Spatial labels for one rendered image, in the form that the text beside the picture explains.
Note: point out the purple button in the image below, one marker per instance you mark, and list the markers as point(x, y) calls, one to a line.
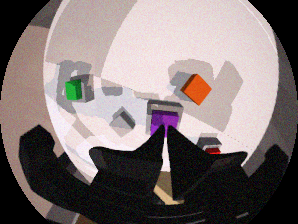
point(162, 112)

